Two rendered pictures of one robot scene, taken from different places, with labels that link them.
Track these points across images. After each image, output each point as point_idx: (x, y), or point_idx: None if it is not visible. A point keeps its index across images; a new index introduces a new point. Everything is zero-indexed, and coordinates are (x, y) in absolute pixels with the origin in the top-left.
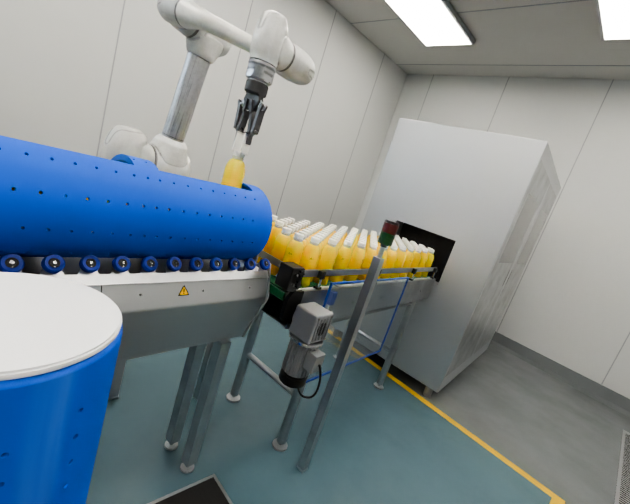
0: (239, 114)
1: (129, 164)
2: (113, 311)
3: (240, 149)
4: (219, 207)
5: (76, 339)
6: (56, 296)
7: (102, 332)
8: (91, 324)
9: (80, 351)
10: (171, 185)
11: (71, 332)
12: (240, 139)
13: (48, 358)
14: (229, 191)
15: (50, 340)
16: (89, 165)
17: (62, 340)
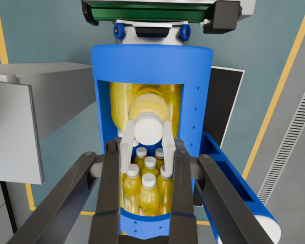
0: (71, 220)
1: None
2: (263, 219)
3: (132, 123)
4: (199, 146)
5: (273, 231)
6: None
7: (273, 225)
8: (267, 226)
9: (279, 232)
10: None
11: (268, 231)
12: (130, 144)
13: (278, 237)
14: (189, 136)
15: (270, 235)
16: None
17: (271, 233)
